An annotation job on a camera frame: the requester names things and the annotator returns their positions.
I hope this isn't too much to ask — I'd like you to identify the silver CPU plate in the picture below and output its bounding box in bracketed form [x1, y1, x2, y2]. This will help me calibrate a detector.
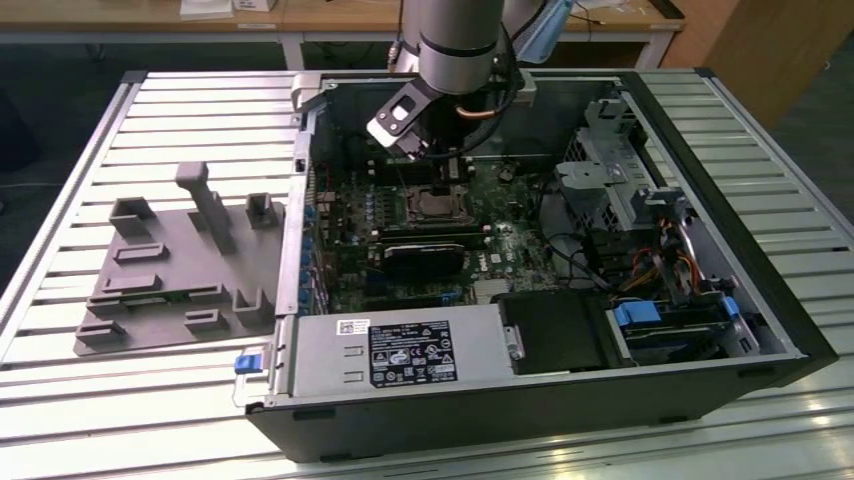
[417, 195, 457, 217]

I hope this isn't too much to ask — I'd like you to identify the metal socket cover frame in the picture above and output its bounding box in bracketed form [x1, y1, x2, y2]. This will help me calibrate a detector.
[402, 187, 466, 222]

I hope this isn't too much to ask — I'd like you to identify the CPU socket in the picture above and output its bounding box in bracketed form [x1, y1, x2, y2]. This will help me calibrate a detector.
[397, 185, 472, 225]

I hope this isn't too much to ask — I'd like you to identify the green motherboard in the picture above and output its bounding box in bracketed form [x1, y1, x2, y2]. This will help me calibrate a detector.
[312, 159, 556, 316]

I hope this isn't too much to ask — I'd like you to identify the black graphics card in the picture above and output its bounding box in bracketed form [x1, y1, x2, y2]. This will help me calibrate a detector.
[377, 242, 468, 279]

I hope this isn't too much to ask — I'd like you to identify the grey metal drive cage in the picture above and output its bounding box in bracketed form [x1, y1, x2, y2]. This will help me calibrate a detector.
[552, 98, 668, 232]

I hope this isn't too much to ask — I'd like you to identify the black drive bay box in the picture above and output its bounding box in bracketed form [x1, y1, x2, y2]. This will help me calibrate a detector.
[496, 292, 612, 375]

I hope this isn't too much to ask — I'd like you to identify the wooden desk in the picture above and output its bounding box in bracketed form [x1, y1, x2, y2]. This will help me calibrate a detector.
[0, 0, 688, 71]

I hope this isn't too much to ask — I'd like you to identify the hard disk in blue carrier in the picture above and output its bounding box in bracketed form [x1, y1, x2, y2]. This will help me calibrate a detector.
[607, 297, 741, 364]

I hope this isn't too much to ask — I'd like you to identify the grey power supply unit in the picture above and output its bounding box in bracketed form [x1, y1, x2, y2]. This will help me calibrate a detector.
[285, 304, 519, 401]

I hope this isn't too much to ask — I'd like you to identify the grey parts rack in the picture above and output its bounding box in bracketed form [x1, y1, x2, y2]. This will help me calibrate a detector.
[71, 160, 289, 357]

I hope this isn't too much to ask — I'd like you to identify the black open PC case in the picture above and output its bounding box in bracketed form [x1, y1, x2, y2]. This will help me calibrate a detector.
[242, 68, 839, 464]

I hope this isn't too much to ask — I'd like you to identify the wooden cabinet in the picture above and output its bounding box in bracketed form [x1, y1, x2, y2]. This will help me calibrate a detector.
[665, 0, 854, 151]

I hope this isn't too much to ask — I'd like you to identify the copper coloured cable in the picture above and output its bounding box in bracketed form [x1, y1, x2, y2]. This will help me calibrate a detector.
[456, 103, 500, 122]

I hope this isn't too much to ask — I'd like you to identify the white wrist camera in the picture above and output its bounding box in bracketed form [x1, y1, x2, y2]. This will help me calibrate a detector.
[364, 79, 433, 162]

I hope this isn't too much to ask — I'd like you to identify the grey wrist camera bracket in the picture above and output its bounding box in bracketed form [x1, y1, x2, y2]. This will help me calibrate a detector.
[496, 69, 539, 106]

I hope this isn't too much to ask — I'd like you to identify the black cable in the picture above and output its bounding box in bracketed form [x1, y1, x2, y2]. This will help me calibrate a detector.
[536, 179, 612, 292]

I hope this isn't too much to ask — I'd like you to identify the coloured power wire bundle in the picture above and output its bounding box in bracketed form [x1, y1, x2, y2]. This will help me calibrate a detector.
[623, 214, 705, 304]

